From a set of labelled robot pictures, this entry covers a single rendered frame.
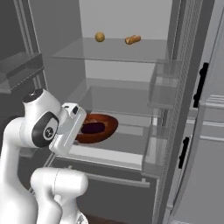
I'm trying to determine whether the grey drawer handle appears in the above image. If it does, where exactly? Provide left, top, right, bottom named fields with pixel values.
left=67, top=165, right=151, bottom=189

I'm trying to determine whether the black door hinge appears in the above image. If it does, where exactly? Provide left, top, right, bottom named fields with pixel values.
left=178, top=136, right=191, bottom=170
left=192, top=61, right=210, bottom=109

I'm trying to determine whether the dark purple eggplant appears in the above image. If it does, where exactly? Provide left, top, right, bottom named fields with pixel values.
left=81, top=122, right=107, bottom=136

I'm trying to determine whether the grey door bin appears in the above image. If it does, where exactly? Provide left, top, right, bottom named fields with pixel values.
left=0, top=52, right=46, bottom=95

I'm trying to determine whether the round yellow-brown fruit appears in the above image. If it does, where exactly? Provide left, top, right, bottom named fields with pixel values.
left=94, top=31, right=106, bottom=43

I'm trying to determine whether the grey fridge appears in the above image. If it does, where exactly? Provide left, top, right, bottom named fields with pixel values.
left=27, top=0, right=183, bottom=224

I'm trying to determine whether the grey fridge drawer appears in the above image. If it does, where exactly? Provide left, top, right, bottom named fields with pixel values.
left=43, top=163, right=160, bottom=224

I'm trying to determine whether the grey left fridge door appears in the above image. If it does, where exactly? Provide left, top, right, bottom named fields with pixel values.
left=0, top=0, right=48, bottom=160

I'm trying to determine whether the glass fridge shelf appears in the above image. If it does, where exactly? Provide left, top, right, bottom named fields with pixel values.
left=48, top=37, right=176, bottom=64
left=59, top=110, right=165, bottom=170

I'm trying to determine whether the clear door bin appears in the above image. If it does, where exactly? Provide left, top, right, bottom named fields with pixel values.
left=142, top=125, right=168, bottom=179
left=148, top=59, right=182, bottom=110

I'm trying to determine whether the reddish brown wooden bowl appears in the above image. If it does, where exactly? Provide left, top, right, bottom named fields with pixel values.
left=74, top=113, right=119, bottom=144

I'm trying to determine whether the brown bread roll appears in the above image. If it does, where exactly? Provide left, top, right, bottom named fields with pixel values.
left=124, top=34, right=142, bottom=46

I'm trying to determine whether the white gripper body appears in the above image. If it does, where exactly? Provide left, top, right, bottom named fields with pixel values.
left=48, top=112, right=88, bottom=157

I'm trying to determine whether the grey right fridge door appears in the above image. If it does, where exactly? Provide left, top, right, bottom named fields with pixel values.
left=142, top=0, right=218, bottom=224

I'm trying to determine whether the grey fridge door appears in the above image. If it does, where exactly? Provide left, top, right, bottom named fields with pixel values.
left=0, top=0, right=48, bottom=160
left=142, top=0, right=218, bottom=224

